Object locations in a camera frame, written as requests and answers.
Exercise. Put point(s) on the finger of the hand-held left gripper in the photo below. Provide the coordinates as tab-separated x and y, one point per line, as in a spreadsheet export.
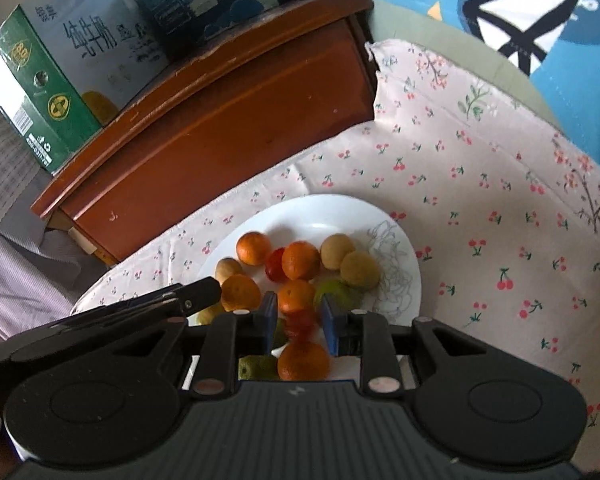
200	294

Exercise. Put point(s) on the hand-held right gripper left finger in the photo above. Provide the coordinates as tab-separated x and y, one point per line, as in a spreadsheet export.
269	322

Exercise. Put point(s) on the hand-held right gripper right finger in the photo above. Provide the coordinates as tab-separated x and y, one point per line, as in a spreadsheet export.
329	327

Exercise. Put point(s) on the small spotted green jujube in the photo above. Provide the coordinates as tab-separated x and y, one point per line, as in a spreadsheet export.
279	331

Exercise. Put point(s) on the red cherry tomato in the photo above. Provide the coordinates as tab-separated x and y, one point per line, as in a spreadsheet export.
275	265
300	322

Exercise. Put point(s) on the large green jujube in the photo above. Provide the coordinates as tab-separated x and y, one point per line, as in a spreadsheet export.
337	291

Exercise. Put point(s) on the tan longan fruit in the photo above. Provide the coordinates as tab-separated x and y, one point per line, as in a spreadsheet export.
337	249
228	269
360	270

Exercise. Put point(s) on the small mandarin orange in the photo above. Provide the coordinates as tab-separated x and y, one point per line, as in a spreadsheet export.
253	248

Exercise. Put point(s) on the white oval plate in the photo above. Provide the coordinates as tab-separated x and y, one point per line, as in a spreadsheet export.
305	215

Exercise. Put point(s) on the brown wooden nightstand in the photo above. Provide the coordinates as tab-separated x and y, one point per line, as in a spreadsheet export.
230	135

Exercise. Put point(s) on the lavender cloth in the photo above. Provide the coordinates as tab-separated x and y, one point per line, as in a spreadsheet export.
10	280

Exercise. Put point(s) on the cherry-print tablecloth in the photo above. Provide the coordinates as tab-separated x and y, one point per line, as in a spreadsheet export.
480	210

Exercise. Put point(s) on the checked cloth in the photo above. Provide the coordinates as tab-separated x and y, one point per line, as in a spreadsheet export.
0	170

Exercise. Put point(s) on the green milk carton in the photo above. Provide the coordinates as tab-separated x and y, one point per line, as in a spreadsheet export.
55	85

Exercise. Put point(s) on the blue carton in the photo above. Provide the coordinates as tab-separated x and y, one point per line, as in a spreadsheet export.
205	0

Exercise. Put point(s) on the grey-green sheet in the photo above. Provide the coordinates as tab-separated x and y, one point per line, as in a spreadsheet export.
430	25

